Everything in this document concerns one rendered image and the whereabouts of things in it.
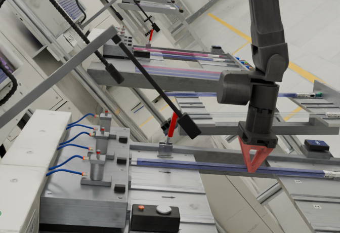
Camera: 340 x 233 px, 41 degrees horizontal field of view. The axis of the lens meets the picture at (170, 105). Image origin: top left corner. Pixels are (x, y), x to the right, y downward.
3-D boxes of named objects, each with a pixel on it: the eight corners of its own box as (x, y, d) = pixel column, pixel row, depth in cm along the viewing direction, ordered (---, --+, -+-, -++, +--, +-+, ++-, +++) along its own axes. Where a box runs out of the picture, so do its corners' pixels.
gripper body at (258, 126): (247, 144, 94) (253, 111, 92) (237, 127, 104) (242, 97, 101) (277, 147, 94) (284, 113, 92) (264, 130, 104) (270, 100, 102)
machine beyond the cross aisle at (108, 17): (208, 44, 615) (118, -74, 563) (219, 55, 537) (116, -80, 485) (131, 105, 632) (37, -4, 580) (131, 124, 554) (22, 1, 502)
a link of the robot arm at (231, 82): (287, 55, 90) (273, 49, 98) (231, 50, 88) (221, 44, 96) (277, 113, 93) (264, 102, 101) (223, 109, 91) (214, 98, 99)
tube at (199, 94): (319, 96, 146) (319, 91, 146) (321, 97, 145) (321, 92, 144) (163, 95, 140) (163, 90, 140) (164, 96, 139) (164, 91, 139)
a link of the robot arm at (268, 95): (284, 83, 93) (275, 76, 98) (252, 80, 92) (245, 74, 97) (278, 115, 95) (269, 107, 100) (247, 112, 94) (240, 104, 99)
